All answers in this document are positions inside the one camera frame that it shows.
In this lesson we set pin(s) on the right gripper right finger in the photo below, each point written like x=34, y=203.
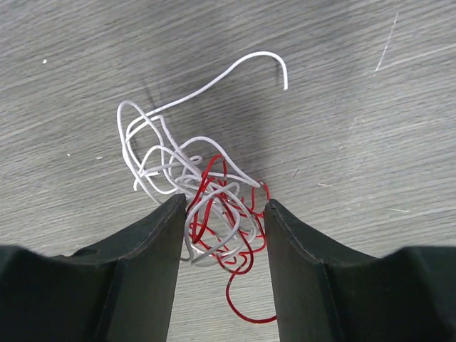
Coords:
x=326, y=291

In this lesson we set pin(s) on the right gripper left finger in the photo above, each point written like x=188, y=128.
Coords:
x=121, y=288

